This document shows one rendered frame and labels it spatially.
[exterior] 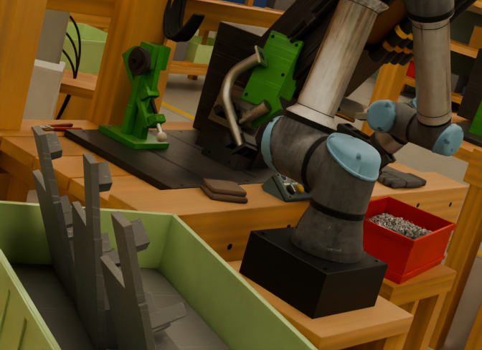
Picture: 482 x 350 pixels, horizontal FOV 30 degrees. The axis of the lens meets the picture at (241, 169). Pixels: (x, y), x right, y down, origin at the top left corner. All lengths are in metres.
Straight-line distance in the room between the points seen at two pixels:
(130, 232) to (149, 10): 1.48
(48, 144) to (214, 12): 1.50
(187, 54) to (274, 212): 5.95
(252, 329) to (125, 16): 1.27
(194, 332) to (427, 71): 0.75
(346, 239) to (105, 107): 1.02
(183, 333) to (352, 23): 0.73
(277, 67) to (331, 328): 0.96
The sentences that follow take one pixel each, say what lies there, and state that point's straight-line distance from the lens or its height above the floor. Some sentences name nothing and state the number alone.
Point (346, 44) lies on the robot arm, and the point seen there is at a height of 1.35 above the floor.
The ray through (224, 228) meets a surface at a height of 0.85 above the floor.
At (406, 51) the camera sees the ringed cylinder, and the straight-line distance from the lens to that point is 2.64.
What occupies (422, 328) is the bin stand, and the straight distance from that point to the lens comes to 2.55.
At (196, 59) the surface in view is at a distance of 8.09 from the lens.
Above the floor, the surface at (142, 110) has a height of 1.00.
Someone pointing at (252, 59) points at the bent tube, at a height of 1.19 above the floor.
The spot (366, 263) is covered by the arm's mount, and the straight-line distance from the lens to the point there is 1.86.
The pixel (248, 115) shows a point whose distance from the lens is 2.46.
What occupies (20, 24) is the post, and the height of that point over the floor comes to 1.15.
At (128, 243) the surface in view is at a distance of 1.14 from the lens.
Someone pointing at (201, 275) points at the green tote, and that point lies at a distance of 1.66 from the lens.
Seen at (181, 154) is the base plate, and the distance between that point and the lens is 2.45.
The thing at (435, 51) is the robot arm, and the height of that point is 1.39.
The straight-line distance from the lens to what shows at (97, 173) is 1.29.
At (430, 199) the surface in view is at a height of 0.87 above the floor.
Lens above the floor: 1.53
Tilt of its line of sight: 15 degrees down
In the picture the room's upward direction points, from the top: 16 degrees clockwise
